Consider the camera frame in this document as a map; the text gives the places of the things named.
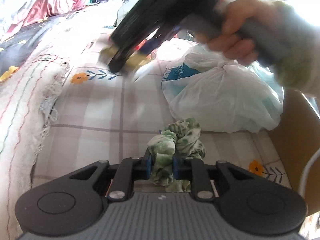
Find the person's right hand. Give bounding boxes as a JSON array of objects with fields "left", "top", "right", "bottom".
[{"left": 195, "top": 0, "right": 278, "bottom": 66}]

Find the brown cardboard box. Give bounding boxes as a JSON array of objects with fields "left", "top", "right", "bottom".
[{"left": 267, "top": 88, "right": 320, "bottom": 217}]

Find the gold tissue pack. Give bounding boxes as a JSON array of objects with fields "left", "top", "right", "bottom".
[{"left": 98, "top": 44, "right": 152, "bottom": 73}]

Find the pink and grey quilt pile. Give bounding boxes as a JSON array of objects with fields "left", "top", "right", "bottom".
[{"left": 0, "top": 0, "right": 92, "bottom": 41}]

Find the green white patterned cloth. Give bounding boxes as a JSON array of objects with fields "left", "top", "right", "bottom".
[{"left": 148, "top": 118, "right": 206, "bottom": 192}]

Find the white and blue plastic bag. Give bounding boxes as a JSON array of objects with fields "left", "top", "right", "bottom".
[{"left": 161, "top": 45, "right": 284, "bottom": 133}]

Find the white cable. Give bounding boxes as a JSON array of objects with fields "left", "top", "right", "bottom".
[{"left": 298, "top": 147, "right": 320, "bottom": 199}]

